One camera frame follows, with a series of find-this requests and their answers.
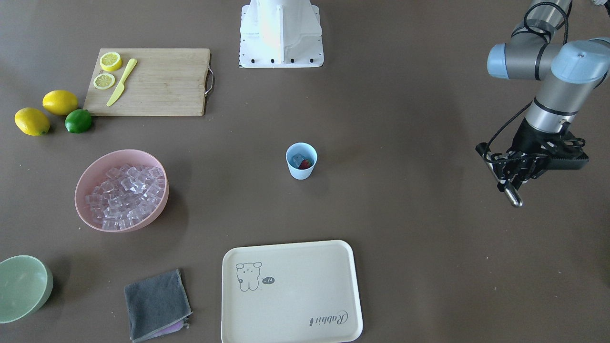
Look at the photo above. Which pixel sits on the light blue plastic cup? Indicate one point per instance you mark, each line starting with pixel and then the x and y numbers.
pixel 295 154

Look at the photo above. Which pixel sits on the cream rabbit tray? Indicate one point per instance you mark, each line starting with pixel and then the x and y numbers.
pixel 304 292

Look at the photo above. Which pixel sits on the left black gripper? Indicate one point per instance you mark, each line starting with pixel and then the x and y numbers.
pixel 527 138

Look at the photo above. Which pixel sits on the wooden cutting board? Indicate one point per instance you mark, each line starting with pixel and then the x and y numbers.
pixel 164 82

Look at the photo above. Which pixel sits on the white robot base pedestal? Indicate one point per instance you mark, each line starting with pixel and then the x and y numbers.
pixel 280 34

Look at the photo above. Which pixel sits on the clear ice cubes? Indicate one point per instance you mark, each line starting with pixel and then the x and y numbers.
pixel 128 195

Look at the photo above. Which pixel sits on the green lime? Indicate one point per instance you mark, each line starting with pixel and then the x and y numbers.
pixel 78 121

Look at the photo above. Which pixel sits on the whole yellow lemon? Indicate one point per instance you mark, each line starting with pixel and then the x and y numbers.
pixel 60 102

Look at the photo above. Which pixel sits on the red strawberry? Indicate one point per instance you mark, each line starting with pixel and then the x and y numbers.
pixel 305 164

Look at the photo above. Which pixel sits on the yellow plastic knife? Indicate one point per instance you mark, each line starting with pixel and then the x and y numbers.
pixel 120 86

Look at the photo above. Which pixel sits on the mint green bowl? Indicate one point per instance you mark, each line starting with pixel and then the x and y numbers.
pixel 25 286

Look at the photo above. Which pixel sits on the steel muddler black tip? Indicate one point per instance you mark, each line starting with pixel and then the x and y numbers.
pixel 496 168

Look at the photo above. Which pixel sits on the lemon slice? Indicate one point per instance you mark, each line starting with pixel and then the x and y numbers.
pixel 104 81
pixel 110 61

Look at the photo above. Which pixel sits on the grey folded cloth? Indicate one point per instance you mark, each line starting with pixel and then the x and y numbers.
pixel 157 306

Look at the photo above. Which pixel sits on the lower lemon slice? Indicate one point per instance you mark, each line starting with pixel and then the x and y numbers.
pixel 104 81

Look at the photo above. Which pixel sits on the brown table mat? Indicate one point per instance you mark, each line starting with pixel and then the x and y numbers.
pixel 394 114

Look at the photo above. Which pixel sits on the pink bowl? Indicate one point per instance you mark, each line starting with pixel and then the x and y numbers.
pixel 95 174

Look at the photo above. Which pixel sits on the upper lemon slice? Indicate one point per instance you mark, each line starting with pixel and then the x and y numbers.
pixel 110 61

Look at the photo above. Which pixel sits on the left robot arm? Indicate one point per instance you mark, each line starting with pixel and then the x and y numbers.
pixel 569 72

